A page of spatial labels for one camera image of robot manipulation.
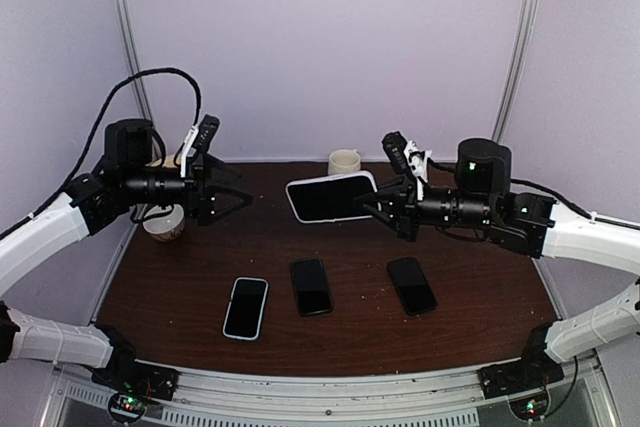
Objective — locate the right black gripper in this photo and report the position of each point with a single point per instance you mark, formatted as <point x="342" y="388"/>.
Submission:
<point x="402" y="207"/>

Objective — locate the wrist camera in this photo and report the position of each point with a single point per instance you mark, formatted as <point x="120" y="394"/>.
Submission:
<point x="406" y="157"/>
<point x="197" y="141"/>

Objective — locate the black phone centre right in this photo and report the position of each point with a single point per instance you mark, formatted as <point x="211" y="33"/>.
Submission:
<point x="411" y="286"/>

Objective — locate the right aluminium corner post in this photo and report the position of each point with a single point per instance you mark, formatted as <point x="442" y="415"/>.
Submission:
<point x="524" y="31"/>

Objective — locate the white patterned bowl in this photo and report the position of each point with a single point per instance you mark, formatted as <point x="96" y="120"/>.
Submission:
<point x="164" y="224"/>

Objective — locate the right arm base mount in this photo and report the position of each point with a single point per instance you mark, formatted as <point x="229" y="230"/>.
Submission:
<point x="507" y="379"/>

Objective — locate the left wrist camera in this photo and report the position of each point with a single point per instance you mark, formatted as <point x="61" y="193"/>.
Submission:
<point x="197" y="141"/>

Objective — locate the black phone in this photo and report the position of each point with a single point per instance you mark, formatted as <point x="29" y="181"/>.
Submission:
<point x="311" y="287"/>
<point x="411" y="286"/>

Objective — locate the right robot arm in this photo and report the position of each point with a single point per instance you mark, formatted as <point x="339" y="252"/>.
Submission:
<point x="536" y="223"/>

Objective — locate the phone in light-blue case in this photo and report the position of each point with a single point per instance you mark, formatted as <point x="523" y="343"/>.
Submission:
<point x="245" y="311"/>

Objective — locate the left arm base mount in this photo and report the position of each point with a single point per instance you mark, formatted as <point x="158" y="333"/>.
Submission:
<point x="146" y="381"/>

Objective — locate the lilac silicone phone case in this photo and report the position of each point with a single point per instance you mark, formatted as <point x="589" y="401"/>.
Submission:
<point x="330" y="199"/>

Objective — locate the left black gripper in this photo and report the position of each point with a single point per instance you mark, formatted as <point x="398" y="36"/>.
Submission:
<point x="199" y="204"/>

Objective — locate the aluminium corner post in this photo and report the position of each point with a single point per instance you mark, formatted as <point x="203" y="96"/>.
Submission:
<point x="127" y="35"/>
<point x="524" y="31"/>

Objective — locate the left aluminium corner post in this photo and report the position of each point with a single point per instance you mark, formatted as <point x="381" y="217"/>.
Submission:
<point x="127" y="35"/>

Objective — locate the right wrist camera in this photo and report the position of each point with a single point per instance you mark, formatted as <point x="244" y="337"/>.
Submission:
<point x="406" y="157"/>

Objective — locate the black phone centre left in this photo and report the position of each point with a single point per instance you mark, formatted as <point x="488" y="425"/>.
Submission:
<point x="311" y="287"/>

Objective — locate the cream textured mug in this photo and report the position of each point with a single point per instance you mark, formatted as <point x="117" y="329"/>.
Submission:
<point x="343" y="161"/>

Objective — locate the beige ceramic plate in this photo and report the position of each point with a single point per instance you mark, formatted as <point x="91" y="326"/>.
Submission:
<point x="170" y="161"/>

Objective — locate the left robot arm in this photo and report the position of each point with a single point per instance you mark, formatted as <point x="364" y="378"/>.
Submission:
<point x="124" y="178"/>

